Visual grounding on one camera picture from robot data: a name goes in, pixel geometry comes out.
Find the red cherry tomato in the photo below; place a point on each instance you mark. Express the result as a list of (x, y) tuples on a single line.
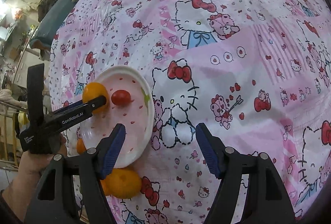
[(121, 98)]

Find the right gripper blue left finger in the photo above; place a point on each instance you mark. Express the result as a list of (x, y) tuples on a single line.
[(54, 199)]

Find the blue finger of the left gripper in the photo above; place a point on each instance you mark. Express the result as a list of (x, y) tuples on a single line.
[(80, 109)]

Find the small tangerine hidden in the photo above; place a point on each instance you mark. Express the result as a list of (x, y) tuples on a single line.
[(80, 147)]

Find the person left hand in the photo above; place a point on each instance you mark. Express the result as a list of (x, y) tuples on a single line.
[(31, 164)]

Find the hello kitty pink sheet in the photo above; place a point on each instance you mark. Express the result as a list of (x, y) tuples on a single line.
[(256, 72)]

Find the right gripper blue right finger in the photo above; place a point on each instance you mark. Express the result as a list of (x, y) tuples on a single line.
[(267, 200)]

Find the yellow wooden rack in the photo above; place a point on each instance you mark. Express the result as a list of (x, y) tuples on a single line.
[(10, 145)]

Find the large orange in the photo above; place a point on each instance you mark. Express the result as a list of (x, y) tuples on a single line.
[(122, 183)]

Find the medium orange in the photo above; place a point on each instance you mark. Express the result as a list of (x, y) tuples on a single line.
[(94, 90)]

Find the pink strawberry ceramic plate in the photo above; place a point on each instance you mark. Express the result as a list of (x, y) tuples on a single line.
[(137, 117)]

